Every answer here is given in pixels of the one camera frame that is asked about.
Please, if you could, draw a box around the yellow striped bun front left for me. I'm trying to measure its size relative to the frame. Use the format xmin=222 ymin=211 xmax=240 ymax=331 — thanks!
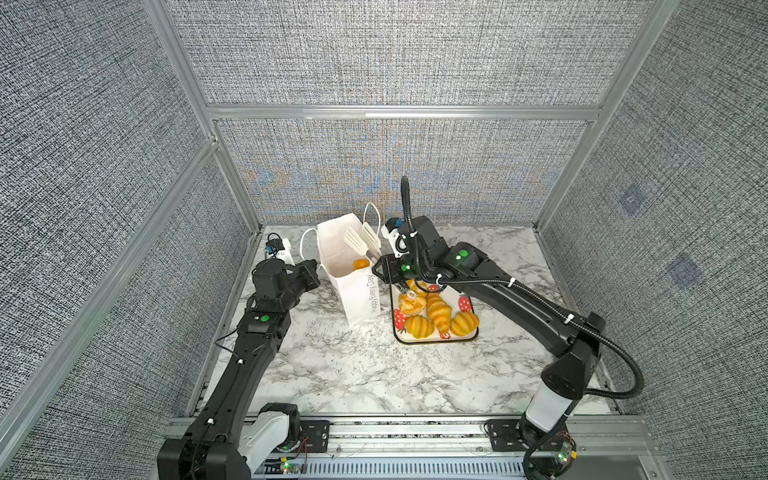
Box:
xmin=404 ymin=315 xmax=435 ymax=339

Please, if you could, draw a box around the small striped bread roll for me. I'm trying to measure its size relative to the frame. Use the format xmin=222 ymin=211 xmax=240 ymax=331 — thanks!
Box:
xmin=406 ymin=279 xmax=430 ymax=297

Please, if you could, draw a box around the aluminium cage frame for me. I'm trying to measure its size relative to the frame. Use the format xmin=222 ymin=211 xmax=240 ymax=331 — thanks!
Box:
xmin=1 ymin=1 xmax=671 ymax=479

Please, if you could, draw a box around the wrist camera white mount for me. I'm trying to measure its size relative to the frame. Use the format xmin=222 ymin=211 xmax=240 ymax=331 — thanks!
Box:
xmin=381 ymin=217 xmax=408 ymax=258
xmin=264 ymin=232 xmax=295 ymax=265

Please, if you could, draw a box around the yellow striped bun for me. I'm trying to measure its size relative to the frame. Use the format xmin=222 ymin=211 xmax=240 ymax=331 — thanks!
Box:
xmin=404 ymin=315 xmax=435 ymax=339
xmin=450 ymin=311 xmax=479 ymax=337

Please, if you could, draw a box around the white paper gift bag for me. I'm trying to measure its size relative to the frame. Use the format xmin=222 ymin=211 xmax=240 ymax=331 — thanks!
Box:
xmin=299 ymin=213 xmax=381 ymax=327

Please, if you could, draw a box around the round flaky pastry bread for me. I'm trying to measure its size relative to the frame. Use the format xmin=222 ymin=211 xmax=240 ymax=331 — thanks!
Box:
xmin=399 ymin=291 xmax=427 ymax=317

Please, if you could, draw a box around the long twisted yellow bread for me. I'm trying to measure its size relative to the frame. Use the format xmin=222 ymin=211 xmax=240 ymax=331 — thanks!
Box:
xmin=353 ymin=258 xmax=370 ymax=271

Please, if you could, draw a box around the yellow striped bun front right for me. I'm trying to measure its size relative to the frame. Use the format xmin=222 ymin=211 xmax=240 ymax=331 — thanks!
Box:
xmin=450 ymin=311 xmax=479 ymax=337

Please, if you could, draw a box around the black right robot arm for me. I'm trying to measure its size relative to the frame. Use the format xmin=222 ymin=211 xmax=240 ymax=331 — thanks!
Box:
xmin=376 ymin=216 xmax=604 ymax=444

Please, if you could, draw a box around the long striped croissant bread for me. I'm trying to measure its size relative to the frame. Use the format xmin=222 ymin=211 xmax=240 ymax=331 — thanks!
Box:
xmin=426 ymin=293 xmax=452 ymax=339

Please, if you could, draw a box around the white strawberry tray black rim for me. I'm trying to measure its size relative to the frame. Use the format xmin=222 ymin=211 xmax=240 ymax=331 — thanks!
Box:
xmin=390 ymin=280 xmax=480 ymax=345

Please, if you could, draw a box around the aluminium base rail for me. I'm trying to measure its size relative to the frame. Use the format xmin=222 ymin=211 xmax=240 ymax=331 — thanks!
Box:
xmin=158 ymin=409 xmax=673 ymax=479

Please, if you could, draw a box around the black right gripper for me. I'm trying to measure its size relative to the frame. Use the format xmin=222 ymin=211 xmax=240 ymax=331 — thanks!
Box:
xmin=370 ymin=252 xmax=434 ymax=284

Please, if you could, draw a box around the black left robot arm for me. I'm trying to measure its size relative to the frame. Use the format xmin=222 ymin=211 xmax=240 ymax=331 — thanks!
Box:
xmin=157 ymin=258 xmax=320 ymax=479

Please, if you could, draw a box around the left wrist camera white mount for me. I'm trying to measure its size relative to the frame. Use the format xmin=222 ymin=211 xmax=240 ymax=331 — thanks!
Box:
xmin=264 ymin=232 xmax=295 ymax=265

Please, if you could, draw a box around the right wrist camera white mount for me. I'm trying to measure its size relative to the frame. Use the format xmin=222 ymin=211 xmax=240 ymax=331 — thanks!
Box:
xmin=381 ymin=217 xmax=408 ymax=258

